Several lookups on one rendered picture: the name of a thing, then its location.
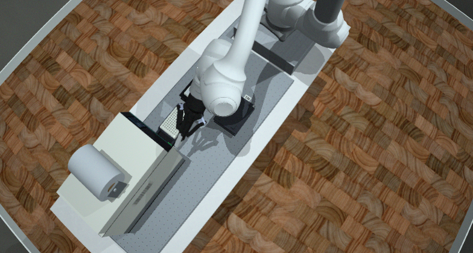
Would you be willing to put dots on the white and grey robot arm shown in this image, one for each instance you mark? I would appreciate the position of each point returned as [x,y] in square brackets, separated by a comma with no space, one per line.
[219,78]

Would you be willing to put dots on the white foil roll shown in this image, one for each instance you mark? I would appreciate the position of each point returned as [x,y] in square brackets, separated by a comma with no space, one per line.
[94,171]

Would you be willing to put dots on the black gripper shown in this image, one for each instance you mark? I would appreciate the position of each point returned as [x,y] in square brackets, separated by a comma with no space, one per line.
[194,110]

